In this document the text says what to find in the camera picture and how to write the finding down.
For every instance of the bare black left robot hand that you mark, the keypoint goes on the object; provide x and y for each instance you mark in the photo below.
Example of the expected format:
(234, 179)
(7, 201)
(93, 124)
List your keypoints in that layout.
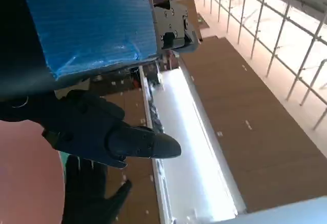
(89, 30)

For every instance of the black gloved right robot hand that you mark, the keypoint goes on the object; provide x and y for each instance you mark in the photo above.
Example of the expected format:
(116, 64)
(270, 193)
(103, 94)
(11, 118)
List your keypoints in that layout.
(87, 198)

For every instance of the pink bowl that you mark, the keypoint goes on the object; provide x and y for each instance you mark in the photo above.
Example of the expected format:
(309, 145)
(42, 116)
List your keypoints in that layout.
(25, 178)

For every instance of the long white ledge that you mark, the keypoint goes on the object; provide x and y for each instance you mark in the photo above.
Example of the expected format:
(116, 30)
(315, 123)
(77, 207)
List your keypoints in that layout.
(189, 145)

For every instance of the white window frame grid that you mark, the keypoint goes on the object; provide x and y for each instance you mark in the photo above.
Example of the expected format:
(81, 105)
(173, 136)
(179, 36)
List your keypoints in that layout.
(281, 30)

